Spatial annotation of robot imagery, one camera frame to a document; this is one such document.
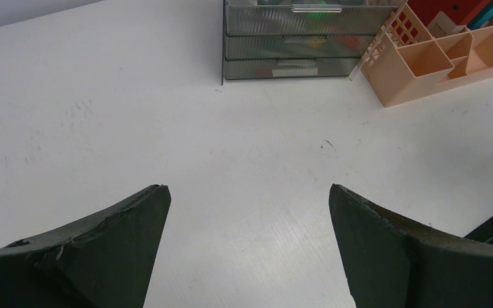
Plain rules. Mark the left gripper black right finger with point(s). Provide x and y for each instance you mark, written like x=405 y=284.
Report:
x=390 y=260

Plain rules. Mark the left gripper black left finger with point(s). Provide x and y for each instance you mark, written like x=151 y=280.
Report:
x=102 y=260

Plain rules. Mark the clear grey drawer box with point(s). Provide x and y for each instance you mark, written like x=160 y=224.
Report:
x=299 y=39

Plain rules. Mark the teal notebook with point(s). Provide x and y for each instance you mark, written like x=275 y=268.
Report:
x=482 y=17

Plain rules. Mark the red folder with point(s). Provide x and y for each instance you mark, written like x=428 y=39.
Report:
x=446 y=17

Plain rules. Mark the peach file organizer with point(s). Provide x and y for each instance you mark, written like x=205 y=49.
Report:
x=406 y=62

